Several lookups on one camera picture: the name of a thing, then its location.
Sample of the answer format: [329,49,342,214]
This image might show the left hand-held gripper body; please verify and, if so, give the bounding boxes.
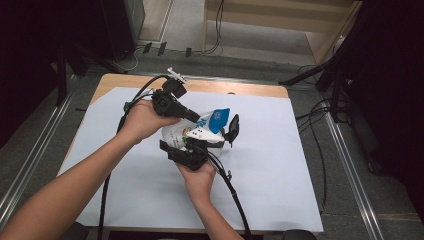
[151,67,193,119]

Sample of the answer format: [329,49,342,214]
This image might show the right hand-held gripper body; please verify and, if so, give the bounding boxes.
[166,128,226,172]

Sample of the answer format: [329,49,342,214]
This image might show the blue and white bag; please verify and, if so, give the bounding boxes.
[161,107,232,153]

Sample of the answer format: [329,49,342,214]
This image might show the clear jar with black lid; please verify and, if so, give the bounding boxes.
[199,113,241,159]

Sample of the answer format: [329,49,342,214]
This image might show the person's right hand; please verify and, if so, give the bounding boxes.
[175,160,217,202]

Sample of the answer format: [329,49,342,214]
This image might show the person's left hand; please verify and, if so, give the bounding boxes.
[116,98,183,146]

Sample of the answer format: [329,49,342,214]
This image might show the wooden table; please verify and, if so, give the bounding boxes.
[56,73,324,236]

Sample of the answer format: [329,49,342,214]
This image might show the white paper sheet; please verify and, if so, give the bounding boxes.
[56,86,324,234]

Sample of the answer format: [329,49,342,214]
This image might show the dark cabinet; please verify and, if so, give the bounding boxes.
[99,0,146,63]

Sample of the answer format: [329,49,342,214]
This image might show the black metal stand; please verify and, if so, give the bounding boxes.
[49,39,128,108]

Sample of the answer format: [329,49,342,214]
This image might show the light wooden shelf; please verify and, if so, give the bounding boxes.
[202,0,363,65]

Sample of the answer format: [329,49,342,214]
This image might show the person's left leg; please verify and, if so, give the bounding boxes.
[62,221,90,240]

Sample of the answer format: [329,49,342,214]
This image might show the person's leg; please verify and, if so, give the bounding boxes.
[282,229,318,240]
[62,221,90,240]

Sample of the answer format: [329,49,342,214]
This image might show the person's right leg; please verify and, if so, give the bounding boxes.
[282,229,318,240]

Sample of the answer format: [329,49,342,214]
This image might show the black tripod stand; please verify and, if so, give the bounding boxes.
[278,49,355,125]

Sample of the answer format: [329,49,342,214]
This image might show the dark curtain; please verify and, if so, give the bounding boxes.
[0,0,112,148]
[333,0,424,222]

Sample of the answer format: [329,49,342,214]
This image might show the white floor cable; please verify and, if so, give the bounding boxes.
[111,45,140,73]

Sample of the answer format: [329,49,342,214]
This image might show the right hand-held gripper cable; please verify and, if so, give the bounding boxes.
[199,146,253,240]

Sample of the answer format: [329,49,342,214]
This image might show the hanging black cables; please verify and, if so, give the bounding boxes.
[202,0,225,55]

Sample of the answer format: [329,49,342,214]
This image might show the metal floor rail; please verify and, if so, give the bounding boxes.
[324,109,385,240]
[0,74,77,232]

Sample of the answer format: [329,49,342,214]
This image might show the black floor cables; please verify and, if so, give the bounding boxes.
[294,64,335,215]

